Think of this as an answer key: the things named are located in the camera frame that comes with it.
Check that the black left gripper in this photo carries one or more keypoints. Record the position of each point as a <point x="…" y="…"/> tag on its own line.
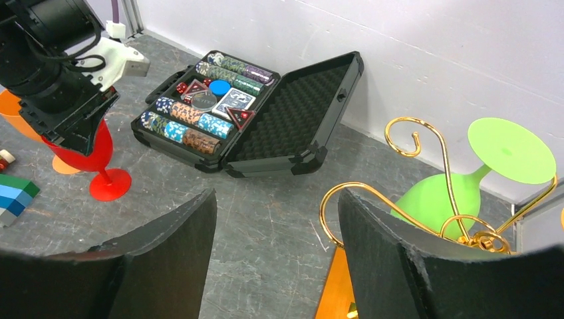
<point x="69" y="112"/>

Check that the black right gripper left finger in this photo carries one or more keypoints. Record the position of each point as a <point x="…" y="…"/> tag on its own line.
<point x="157" y="270"/>

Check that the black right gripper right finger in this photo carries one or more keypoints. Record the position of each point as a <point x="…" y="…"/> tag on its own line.
<point x="400" y="271"/>

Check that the red wine glass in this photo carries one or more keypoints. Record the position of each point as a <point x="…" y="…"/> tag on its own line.
<point x="108" y="184"/>

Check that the orange wine glass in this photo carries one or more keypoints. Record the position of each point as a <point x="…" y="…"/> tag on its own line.
<point x="10" y="108"/>

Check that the green wine glass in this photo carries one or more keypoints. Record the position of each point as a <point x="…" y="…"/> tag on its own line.
<point x="505" y="148"/>

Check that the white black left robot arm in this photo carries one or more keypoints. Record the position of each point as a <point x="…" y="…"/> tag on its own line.
<point x="48" y="63"/>

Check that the wooden rack base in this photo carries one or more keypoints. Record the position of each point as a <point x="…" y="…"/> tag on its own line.
<point x="337" y="298"/>

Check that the small toy car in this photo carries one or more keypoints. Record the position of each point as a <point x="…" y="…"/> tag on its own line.
<point x="6" y="159"/>

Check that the blue green toy block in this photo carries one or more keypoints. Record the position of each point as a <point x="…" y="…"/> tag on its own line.
<point x="16" y="195"/>

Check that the black poker chip case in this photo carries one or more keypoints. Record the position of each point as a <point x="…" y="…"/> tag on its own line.
<point x="284" y="132"/>

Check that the blue round chip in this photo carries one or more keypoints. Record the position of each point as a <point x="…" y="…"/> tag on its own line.
<point x="219" y="87"/>

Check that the playing card deck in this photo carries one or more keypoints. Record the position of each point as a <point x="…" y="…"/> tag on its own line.
<point x="234" y="98"/>

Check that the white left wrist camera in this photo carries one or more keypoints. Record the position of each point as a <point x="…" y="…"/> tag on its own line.
<point x="121" y="60"/>

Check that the gold wire glass rack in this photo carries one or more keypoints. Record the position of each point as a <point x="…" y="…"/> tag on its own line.
<point x="463" y="229"/>

